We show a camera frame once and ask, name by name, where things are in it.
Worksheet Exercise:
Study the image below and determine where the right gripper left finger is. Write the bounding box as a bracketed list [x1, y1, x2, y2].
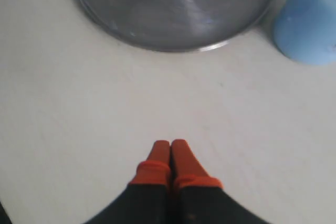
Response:
[87, 140, 171, 223]

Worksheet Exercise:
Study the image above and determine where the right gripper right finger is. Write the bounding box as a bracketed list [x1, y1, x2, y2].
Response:
[171, 139, 267, 223]

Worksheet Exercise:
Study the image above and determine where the blue soap pump bottle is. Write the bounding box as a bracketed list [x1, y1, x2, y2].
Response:
[272, 0, 335, 65]

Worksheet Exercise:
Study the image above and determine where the round stainless steel plate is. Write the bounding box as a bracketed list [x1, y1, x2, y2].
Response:
[77, 0, 274, 52]

